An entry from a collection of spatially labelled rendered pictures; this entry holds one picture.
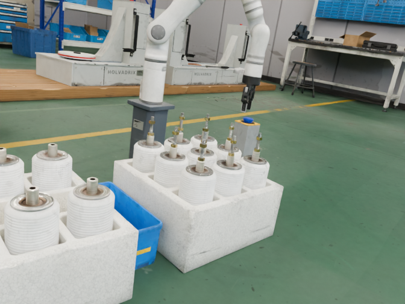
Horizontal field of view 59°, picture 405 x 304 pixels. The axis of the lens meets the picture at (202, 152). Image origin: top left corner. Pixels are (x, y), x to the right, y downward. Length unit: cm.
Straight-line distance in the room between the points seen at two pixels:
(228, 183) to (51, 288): 52
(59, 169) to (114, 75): 236
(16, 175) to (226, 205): 52
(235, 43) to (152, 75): 340
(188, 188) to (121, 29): 266
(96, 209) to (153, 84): 83
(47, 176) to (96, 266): 29
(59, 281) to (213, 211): 41
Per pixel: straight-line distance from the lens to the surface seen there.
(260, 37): 148
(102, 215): 78
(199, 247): 99
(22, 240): 75
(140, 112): 152
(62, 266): 76
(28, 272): 74
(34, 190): 74
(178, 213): 95
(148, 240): 97
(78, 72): 307
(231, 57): 482
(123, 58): 350
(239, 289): 99
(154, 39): 148
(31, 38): 544
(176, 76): 380
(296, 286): 106
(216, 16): 757
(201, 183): 94
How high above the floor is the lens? 59
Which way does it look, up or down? 18 degrees down
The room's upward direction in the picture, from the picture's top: 9 degrees clockwise
